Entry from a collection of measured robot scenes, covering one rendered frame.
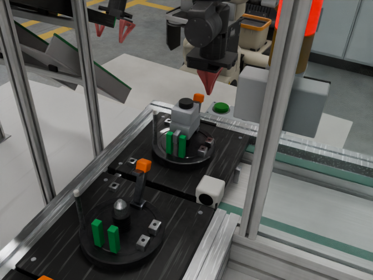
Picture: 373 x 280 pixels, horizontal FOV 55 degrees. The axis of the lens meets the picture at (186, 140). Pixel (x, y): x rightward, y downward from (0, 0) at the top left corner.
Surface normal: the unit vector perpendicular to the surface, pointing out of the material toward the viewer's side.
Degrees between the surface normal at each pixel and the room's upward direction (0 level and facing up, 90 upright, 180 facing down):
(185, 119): 90
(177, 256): 0
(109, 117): 0
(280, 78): 90
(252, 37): 92
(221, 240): 0
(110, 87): 90
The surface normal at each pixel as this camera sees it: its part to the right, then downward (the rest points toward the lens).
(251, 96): -0.40, 0.53
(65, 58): 0.84, 0.35
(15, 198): 0.04, -0.80
